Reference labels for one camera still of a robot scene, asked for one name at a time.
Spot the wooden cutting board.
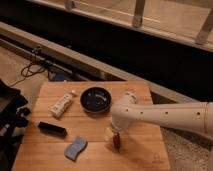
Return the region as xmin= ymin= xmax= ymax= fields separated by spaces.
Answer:
xmin=12 ymin=81 xmax=170 ymax=171

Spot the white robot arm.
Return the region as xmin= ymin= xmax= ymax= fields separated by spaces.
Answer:
xmin=105 ymin=91 xmax=213 ymax=141

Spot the black equipment at left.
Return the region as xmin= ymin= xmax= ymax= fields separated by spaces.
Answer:
xmin=0 ymin=79 xmax=28 ymax=171

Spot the blue sponge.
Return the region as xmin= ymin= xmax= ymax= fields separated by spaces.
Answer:
xmin=64 ymin=136 xmax=87 ymax=161

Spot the dark ceramic bowl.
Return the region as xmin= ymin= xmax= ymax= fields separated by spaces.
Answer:
xmin=80 ymin=87 xmax=112 ymax=113

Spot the black cable on floor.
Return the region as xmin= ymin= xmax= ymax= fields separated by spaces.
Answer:
xmin=9 ymin=46 xmax=54 ymax=88

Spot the blue object on floor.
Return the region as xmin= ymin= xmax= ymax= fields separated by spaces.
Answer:
xmin=50 ymin=74 xmax=66 ymax=82

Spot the black rectangular block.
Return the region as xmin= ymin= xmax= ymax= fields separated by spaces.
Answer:
xmin=38 ymin=122 xmax=67 ymax=137

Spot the white tube bottle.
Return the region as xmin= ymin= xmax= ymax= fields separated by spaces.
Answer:
xmin=50 ymin=90 xmax=76 ymax=119

